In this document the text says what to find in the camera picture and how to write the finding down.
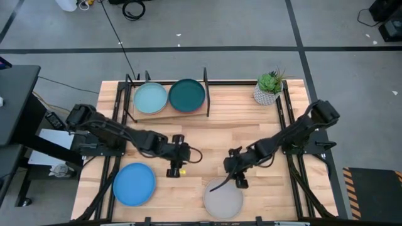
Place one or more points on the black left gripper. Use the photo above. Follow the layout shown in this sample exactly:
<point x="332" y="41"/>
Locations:
<point x="176" y="153"/>

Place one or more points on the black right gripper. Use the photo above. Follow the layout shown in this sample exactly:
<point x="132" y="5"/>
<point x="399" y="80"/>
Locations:
<point x="238" y="160"/>

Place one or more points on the grey plate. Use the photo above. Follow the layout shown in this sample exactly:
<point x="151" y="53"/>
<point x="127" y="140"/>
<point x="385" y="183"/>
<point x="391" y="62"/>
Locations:
<point x="223" y="202"/>

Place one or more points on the dark teal plate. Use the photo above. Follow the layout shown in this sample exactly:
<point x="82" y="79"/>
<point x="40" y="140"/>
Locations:
<point x="186" y="95"/>

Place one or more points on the light teal plate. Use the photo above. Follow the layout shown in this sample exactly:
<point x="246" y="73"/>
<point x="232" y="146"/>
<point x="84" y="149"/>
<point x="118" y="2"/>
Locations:
<point x="150" y="98"/>

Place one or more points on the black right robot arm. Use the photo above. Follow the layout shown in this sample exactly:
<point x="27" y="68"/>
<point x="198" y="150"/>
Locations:
<point x="298" y="128"/>

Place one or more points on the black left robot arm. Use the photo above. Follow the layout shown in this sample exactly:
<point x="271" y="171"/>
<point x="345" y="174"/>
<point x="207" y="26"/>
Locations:
<point x="106" y="128"/>

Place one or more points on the blue plate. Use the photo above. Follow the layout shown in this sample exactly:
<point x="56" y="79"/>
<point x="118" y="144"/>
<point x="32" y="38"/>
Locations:
<point x="134" y="184"/>

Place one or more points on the succulent in patterned white pot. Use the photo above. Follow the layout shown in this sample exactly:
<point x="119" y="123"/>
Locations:
<point x="267" y="94"/>

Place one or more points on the crumpled clear plastic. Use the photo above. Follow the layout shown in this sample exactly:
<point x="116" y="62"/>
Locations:
<point x="61" y="171"/>

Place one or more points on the white paper sheet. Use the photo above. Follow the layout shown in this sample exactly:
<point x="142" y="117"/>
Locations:
<point x="55" y="139"/>

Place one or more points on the black power adapter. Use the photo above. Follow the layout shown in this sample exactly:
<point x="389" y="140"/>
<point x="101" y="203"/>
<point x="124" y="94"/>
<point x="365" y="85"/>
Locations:
<point x="55" y="120"/>

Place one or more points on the black mat with hazard stripes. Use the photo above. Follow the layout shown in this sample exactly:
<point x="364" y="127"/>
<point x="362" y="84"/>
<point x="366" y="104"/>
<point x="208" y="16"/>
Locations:
<point x="377" y="194"/>

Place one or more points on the black desk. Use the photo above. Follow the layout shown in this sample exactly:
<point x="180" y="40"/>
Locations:
<point x="15" y="100"/>

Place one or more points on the white container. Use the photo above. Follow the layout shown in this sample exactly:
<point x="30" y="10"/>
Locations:
<point x="66" y="4"/>

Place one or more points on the dark blue device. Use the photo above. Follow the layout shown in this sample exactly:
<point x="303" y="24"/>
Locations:
<point x="4" y="63"/>

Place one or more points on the black box with screen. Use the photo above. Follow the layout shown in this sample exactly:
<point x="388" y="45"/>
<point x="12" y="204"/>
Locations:
<point x="392" y="31"/>

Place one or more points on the black equipment case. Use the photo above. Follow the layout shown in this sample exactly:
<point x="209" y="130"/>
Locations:
<point x="386" y="9"/>

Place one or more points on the black table frame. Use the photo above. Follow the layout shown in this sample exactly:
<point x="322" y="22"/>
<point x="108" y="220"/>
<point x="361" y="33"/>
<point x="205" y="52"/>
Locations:
<point x="235" y="83"/>

